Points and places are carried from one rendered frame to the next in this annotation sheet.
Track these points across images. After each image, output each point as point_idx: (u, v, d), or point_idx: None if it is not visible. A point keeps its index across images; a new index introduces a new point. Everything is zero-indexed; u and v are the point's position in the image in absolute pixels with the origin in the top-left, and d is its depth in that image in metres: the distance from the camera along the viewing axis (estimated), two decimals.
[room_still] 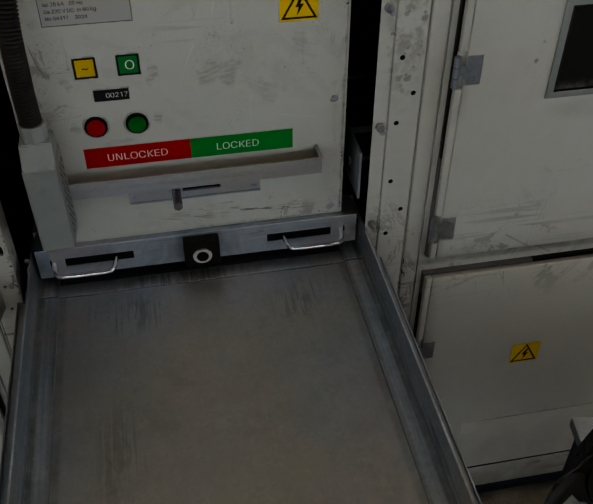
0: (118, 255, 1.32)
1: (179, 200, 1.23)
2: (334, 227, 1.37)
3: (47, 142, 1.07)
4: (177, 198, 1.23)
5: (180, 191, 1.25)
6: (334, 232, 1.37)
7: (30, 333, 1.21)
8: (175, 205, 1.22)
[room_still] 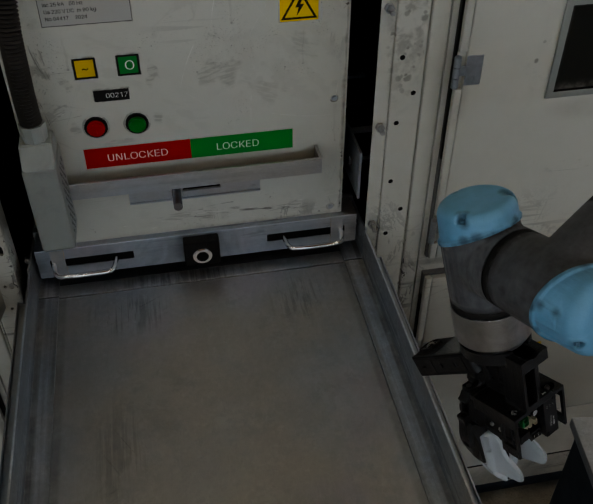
0: (118, 255, 1.32)
1: (179, 200, 1.23)
2: (334, 227, 1.37)
3: (47, 142, 1.07)
4: (177, 198, 1.23)
5: (180, 191, 1.25)
6: (334, 232, 1.37)
7: (30, 333, 1.21)
8: (175, 205, 1.22)
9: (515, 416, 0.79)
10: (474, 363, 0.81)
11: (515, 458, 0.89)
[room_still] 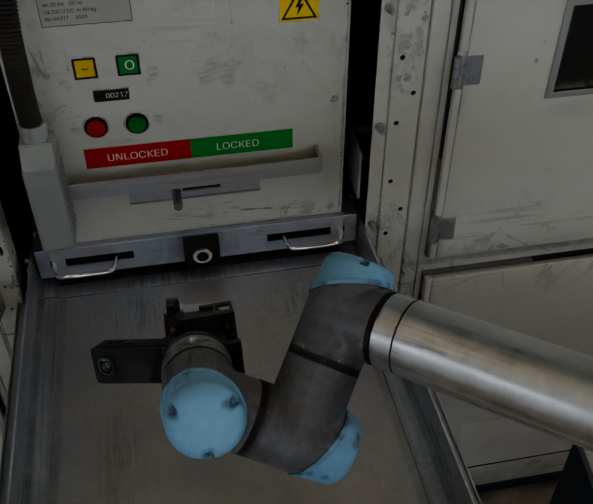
0: (118, 255, 1.32)
1: (179, 200, 1.23)
2: (334, 227, 1.37)
3: (47, 142, 1.07)
4: (177, 198, 1.23)
5: (180, 191, 1.25)
6: (334, 232, 1.37)
7: (30, 333, 1.21)
8: (175, 205, 1.22)
9: None
10: None
11: None
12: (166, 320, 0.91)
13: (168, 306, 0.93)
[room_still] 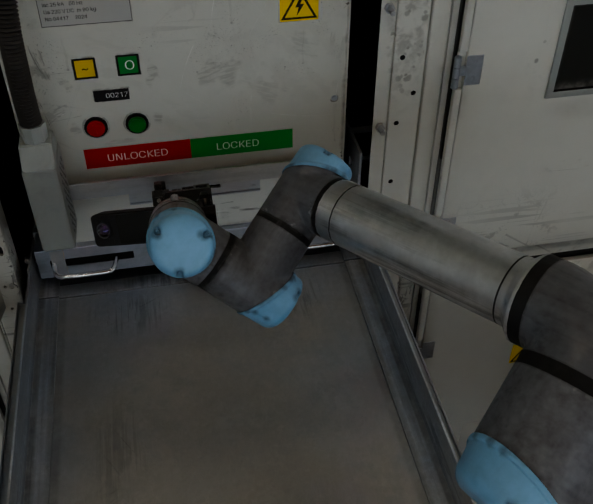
0: (118, 255, 1.32)
1: None
2: None
3: (47, 142, 1.07)
4: None
5: None
6: None
7: (30, 333, 1.21)
8: None
9: None
10: None
11: None
12: (154, 194, 1.09)
13: (156, 184, 1.10)
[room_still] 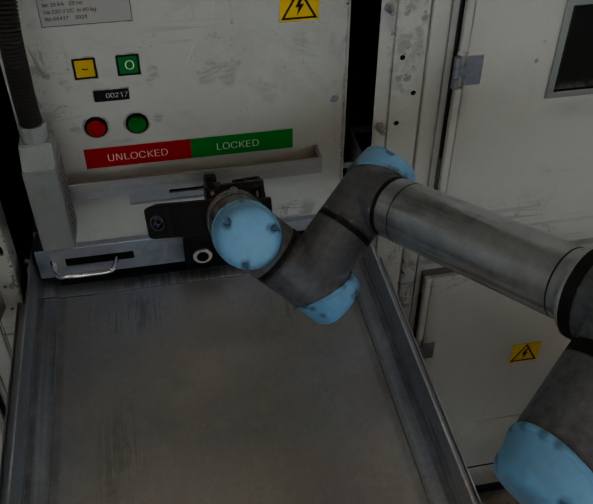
0: (118, 255, 1.32)
1: None
2: None
3: (47, 142, 1.07)
4: None
5: None
6: None
7: (30, 333, 1.21)
8: None
9: None
10: None
11: None
12: (206, 187, 1.09)
13: (207, 177, 1.11)
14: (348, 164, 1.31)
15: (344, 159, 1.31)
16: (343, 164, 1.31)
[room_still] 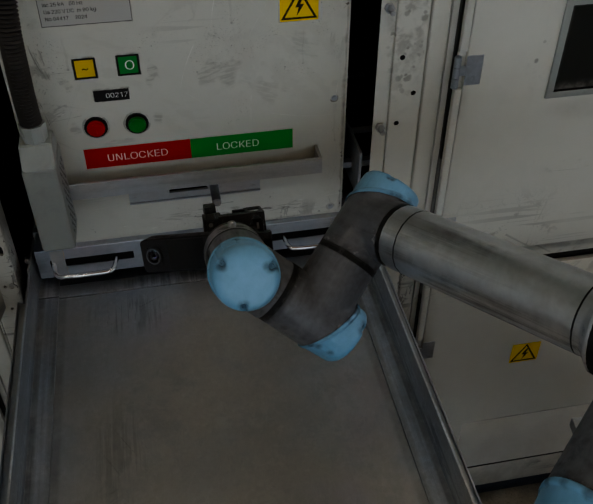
0: (118, 255, 1.32)
1: (218, 196, 1.24)
2: None
3: (47, 142, 1.07)
4: (215, 194, 1.24)
5: (218, 187, 1.26)
6: None
7: (30, 333, 1.21)
8: (214, 201, 1.23)
9: None
10: None
11: None
12: (205, 218, 1.05)
13: (206, 207, 1.07)
14: (348, 164, 1.31)
15: (344, 159, 1.31)
16: (343, 164, 1.31)
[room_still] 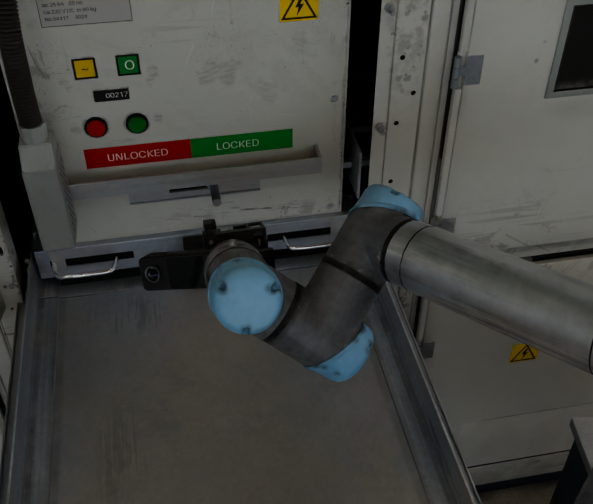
0: (118, 255, 1.32)
1: (218, 196, 1.24)
2: (334, 227, 1.37)
3: (47, 142, 1.07)
4: (215, 194, 1.24)
5: (218, 187, 1.26)
6: (334, 232, 1.37)
7: (30, 333, 1.21)
8: (214, 201, 1.23)
9: None
10: None
11: None
12: (205, 235, 1.02)
13: (206, 224, 1.04)
14: (348, 164, 1.31)
15: (344, 159, 1.31)
16: (343, 164, 1.31)
